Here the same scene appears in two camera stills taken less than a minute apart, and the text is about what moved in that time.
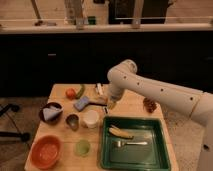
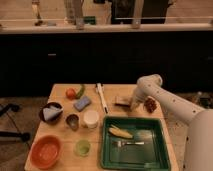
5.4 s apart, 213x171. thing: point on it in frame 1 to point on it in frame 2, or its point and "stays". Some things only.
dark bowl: [51, 112] stays
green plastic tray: [138, 143] stays
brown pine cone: [150, 105] stays
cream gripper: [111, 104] to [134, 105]
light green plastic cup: [82, 148] stays
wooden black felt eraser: [98, 100] to [122, 101]
